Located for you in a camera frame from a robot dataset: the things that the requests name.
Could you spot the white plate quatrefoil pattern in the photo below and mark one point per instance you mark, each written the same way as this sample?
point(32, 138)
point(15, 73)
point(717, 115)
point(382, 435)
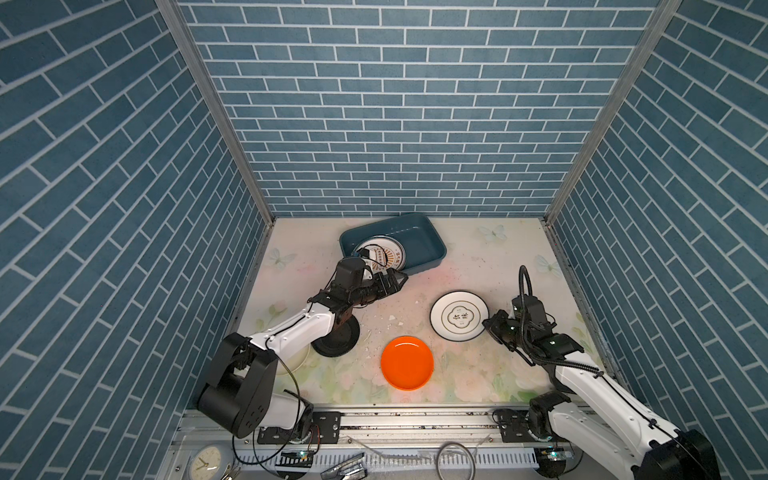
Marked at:
point(458, 316)

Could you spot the white analog clock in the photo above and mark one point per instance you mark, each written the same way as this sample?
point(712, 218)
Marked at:
point(212, 462)

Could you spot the white plate orange sunburst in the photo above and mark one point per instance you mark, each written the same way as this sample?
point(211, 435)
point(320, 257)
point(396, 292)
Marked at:
point(381, 253)

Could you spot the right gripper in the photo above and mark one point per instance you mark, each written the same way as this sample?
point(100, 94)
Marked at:
point(492, 324)

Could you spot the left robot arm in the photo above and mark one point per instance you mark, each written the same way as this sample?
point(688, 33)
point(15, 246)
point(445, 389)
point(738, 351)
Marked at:
point(238, 391)

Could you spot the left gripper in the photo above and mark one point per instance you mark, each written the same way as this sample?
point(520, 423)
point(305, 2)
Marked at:
point(389, 282)

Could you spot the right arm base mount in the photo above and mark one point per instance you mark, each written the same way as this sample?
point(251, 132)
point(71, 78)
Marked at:
point(521, 426)

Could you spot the teal plastic bin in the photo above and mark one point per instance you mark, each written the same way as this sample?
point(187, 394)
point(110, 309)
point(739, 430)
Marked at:
point(423, 246)

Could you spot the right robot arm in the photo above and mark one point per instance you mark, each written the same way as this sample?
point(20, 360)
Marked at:
point(591, 410)

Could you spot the cream plate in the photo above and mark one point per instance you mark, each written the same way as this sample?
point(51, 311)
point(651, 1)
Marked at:
point(294, 360)

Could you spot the aluminium rail frame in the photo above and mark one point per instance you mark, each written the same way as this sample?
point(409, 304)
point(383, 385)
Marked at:
point(433, 442)

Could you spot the metal binder clip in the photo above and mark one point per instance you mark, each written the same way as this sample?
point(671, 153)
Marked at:
point(352, 468)

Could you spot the black plate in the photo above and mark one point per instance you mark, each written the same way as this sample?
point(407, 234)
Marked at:
point(340, 341)

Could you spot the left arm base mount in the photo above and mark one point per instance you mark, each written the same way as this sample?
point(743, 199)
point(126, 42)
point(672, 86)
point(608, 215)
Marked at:
point(322, 427)

